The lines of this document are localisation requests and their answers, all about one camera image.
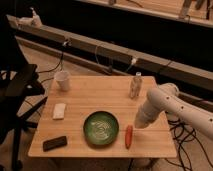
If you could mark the green ceramic bowl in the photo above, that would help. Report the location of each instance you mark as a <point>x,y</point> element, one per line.
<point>100,128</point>

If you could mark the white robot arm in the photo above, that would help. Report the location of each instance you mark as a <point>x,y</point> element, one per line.
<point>165,98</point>

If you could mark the clear plastic bottle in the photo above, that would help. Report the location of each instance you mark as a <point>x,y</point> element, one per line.
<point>135,86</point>

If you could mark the wooden table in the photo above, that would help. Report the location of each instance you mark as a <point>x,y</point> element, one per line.
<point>108,93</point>

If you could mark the white paper cup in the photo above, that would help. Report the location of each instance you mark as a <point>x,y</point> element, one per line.
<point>62,78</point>

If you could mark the orange carrot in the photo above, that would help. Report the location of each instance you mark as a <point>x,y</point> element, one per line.
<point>128,136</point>

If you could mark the white sponge block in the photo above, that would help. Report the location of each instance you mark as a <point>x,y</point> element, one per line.
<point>59,110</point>

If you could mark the black rectangular remote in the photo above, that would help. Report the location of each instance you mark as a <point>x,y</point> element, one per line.
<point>54,143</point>

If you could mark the black office chair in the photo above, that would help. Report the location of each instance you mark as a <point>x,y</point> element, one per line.
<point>18,79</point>

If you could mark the white spray bottle on rail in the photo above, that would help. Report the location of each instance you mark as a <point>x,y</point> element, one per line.
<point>36,18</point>

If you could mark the long metal rail beam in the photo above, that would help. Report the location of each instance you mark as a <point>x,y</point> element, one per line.
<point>175,70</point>

